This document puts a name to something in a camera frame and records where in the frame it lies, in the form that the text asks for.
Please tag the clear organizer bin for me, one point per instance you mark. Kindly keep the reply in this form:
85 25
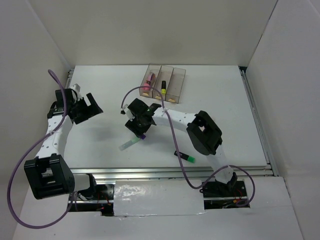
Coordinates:
155 68
166 73
175 85

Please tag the pink cap pen bundle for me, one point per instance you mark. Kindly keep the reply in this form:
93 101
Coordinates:
149 81

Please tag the aluminium front rail frame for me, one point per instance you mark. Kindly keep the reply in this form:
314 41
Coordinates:
114 174

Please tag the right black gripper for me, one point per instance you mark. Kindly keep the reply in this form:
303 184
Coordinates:
132 125

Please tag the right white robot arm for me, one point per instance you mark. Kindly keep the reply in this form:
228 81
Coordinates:
204 134

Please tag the clear middle organizer bin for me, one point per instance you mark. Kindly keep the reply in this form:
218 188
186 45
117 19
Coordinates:
166 73

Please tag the clear left organizer bin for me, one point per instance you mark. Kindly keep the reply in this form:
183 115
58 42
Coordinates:
155 68

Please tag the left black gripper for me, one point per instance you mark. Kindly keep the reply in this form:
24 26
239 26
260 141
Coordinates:
91 110

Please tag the black green highlighter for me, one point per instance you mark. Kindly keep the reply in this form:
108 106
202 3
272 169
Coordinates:
186 157

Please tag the black yellow highlighter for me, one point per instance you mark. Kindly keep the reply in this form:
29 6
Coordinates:
163 87

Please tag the white foil cover plate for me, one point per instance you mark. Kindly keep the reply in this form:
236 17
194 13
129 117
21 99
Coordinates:
156 198

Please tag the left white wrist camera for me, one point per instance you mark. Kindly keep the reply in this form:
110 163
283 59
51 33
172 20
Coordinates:
76 91

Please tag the clear right organizer bin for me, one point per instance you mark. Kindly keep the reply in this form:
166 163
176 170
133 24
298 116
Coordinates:
175 85

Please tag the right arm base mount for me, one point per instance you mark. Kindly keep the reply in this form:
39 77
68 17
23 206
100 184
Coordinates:
216 196

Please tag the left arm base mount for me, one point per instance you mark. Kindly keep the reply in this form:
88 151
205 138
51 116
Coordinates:
99 199

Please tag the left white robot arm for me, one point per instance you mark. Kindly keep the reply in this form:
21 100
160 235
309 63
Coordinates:
48 173

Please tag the clear green highlighter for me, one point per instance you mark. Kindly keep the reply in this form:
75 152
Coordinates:
129 143

